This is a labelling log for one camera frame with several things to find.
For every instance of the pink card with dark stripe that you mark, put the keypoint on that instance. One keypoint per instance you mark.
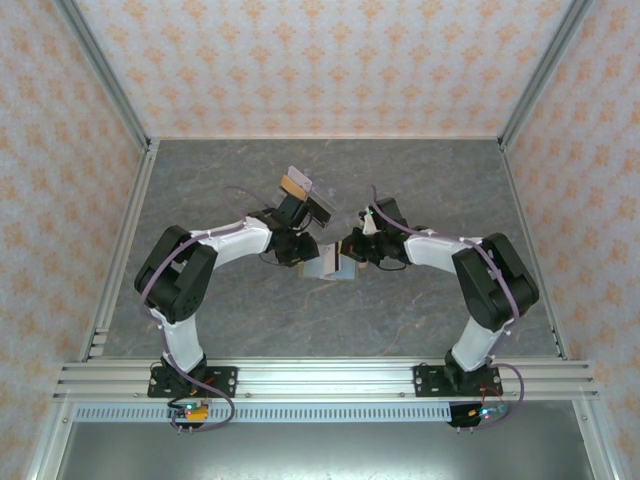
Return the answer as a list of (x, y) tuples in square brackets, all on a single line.
[(331, 256)]

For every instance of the circuit board with yellow connector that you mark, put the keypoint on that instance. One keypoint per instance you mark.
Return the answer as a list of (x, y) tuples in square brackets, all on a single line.
[(192, 411)]

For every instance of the black card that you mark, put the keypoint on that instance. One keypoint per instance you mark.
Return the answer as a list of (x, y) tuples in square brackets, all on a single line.
[(319, 212)]

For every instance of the grey metal sheet panel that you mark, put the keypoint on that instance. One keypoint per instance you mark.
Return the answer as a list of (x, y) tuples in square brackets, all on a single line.
[(325, 452)]

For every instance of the long aluminium mounting rail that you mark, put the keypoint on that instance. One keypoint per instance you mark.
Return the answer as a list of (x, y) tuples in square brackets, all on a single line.
[(325, 380)]

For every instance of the white card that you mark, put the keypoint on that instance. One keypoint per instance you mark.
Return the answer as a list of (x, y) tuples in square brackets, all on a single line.
[(299, 176)]

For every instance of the clear plastic case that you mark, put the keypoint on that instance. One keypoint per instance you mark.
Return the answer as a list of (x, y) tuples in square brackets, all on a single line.
[(312, 270)]

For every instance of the aluminium table side rail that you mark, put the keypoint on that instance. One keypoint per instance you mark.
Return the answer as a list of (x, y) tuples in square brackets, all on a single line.
[(127, 235), (532, 250)]

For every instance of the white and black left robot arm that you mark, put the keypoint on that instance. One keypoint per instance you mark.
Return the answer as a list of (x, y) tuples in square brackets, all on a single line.
[(235, 245)]

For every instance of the blue-grey card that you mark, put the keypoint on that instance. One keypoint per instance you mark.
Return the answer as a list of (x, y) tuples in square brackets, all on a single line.
[(346, 272)]

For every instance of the aluminium frame post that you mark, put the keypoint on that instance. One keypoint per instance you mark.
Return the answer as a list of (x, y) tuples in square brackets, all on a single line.
[(105, 75), (545, 75)]

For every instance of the orange card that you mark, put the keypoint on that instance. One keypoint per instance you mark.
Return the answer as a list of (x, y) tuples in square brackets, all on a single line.
[(291, 186)]

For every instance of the clear acrylic card stand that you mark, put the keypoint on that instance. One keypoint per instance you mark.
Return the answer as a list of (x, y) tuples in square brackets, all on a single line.
[(327, 192)]

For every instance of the circuit board with green light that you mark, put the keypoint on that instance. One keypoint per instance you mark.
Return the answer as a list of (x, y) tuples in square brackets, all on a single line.
[(487, 412)]

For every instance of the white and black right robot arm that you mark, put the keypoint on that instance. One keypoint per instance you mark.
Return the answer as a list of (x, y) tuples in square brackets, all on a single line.
[(432, 247)]

